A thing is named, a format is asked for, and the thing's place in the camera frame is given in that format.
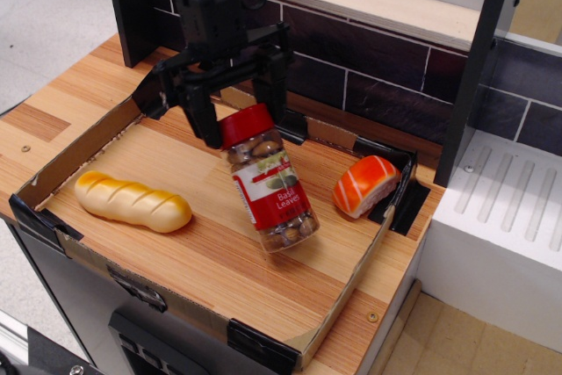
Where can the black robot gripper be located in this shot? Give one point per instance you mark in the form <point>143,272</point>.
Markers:
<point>221,51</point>

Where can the basil leaves bottle red lid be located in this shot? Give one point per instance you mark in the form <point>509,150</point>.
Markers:
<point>266,180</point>

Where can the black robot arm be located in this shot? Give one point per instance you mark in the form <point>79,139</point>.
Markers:
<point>220,51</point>

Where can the wooden shelf board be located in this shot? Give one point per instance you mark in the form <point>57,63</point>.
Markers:
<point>433,21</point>

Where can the black left side panel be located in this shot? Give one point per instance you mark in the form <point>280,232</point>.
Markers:
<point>136,27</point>

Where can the toy salmon nigiri sushi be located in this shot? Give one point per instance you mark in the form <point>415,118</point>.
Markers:
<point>365,184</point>

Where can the toy bread loaf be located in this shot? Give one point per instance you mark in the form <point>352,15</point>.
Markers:
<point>131,202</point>

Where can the brass screw front right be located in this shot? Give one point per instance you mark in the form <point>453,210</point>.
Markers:
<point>372,317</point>

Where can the white toy sink unit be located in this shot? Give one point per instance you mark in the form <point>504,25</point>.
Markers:
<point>493,248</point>

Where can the black vertical post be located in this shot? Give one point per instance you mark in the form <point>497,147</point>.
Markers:
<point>458,133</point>

